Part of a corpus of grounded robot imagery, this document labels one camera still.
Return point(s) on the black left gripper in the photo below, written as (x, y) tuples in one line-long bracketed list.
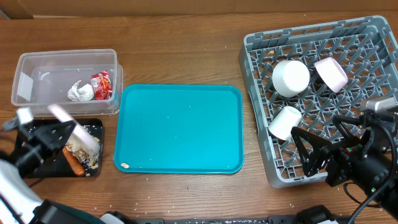
[(52, 139)]

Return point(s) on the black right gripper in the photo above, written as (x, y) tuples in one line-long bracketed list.
[(351, 157)]

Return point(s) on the large white plate with peanuts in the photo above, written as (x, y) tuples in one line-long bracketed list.
[(88, 143)]

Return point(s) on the orange carrot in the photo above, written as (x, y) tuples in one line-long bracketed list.
[(74, 163)]

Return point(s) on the white tissue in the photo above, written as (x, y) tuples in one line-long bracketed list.
[(84, 93)]

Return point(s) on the red snack wrapper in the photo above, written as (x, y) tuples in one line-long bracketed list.
[(102, 86)]

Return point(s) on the white bowl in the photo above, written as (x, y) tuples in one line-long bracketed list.
[(290, 77)]

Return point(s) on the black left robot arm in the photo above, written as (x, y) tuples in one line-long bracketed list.
[(23, 203)]

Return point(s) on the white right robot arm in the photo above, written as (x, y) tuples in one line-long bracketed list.
[(384, 196)]

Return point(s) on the black waste tray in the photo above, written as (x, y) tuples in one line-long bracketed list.
[(60, 167)]

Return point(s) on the grey dishwasher rack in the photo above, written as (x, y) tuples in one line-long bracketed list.
[(365, 48)]

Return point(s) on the pile of rice and peanuts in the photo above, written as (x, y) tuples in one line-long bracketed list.
[(84, 154)]

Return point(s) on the white paper cup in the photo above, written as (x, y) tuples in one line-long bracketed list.
[(282, 124)]

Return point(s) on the clear plastic bin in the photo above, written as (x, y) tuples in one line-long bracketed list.
[(44, 78)]

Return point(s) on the peanut on tray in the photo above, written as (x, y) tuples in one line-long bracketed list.
[(125, 165)]

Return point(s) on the teal plastic tray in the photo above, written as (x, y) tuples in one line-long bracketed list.
[(180, 129)]

